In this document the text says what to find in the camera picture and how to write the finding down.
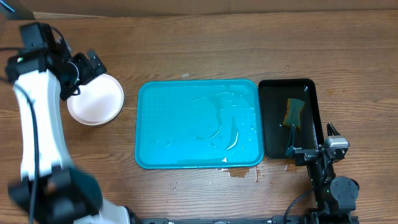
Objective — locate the green yellow sponge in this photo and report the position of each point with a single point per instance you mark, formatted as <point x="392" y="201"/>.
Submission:
<point x="293" y="113"/>

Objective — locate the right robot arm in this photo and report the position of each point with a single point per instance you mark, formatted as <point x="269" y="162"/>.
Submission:
<point x="335" y="196"/>

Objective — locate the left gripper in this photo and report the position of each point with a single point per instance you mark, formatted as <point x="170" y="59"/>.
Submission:
<point x="88" y="70"/>

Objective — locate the dark object top-left corner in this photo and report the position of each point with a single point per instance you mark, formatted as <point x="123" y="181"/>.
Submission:
<point x="15" y="10"/>

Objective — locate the teal plastic tray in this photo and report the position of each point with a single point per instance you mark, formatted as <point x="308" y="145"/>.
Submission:
<point x="196" y="124"/>

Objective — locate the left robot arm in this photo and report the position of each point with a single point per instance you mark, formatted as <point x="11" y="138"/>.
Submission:
<point x="52" y="189"/>

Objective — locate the white plate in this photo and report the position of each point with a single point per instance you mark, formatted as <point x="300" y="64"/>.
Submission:
<point x="98" y="103"/>

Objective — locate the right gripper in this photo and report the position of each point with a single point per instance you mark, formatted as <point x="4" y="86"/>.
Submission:
<point x="305" y="155"/>

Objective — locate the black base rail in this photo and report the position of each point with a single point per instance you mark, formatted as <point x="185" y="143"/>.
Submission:
<point x="274" y="220"/>

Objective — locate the black plastic tray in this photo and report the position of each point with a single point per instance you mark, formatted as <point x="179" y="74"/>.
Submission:
<point x="273" y="95"/>

